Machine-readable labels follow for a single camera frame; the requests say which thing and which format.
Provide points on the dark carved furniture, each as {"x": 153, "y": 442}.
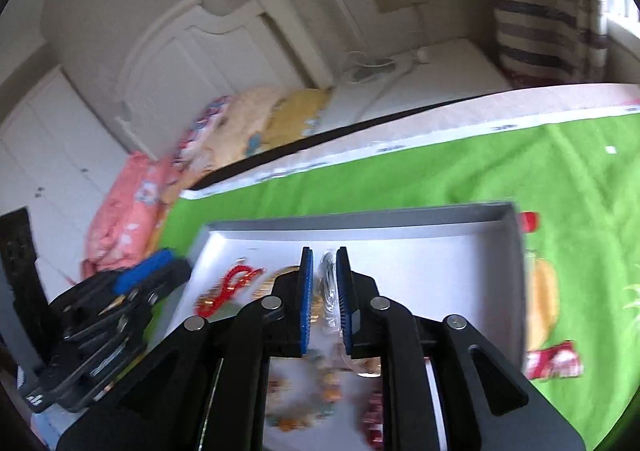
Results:
{"x": 17, "y": 256}

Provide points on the green printed cloth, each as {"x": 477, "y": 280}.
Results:
{"x": 450, "y": 171}

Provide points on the white wardrobe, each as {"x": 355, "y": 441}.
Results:
{"x": 50, "y": 156}

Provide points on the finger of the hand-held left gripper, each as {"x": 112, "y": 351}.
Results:
{"x": 167, "y": 281}
{"x": 145, "y": 267}

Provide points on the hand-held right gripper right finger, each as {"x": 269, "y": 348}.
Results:
{"x": 345, "y": 303}

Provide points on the gold bangle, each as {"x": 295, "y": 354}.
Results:
{"x": 282, "y": 275}

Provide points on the silver ornament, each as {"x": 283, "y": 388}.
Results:
{"x": 327, "y": 281}

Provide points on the white headboard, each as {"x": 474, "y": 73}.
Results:
{"x": 190, "y": 61}

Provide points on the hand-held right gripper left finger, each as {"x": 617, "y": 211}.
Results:
{"x": 306, "y": 303}

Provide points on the floral patterned pillow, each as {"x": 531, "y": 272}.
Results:
{"x": 200, "y": 131}

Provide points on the plain yellow pillow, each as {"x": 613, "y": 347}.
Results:
{"x": 295, "y": 116}

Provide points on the checkered peach pillow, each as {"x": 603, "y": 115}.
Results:
{"x": 245, "y": 123}

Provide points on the striped printed curtain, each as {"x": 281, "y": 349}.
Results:
{"x": 545, "y": 21}

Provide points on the silver cardboard box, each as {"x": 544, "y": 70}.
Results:
{"x": 425, "y": 256}

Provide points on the pink folded quilt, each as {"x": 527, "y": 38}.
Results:
{"x": 125, "y": 211}

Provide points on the white nightstand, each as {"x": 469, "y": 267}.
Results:
{"x": 440, "y": 71}

